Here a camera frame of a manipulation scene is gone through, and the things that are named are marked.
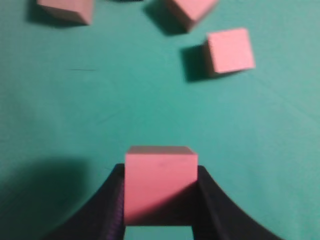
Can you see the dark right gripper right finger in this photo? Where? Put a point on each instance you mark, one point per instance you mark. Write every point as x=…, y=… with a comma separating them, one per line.
x=219, y=218

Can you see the green cloth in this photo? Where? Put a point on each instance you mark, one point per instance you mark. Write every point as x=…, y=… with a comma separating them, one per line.
x=74, y=98

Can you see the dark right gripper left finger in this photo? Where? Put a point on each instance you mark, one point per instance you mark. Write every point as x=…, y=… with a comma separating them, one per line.
x=102, y=217

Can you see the pink cube column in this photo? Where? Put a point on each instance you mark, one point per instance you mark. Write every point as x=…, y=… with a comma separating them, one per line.
x=189, y=13
x=228, y=51
x=159, y=186
x=78, y=11

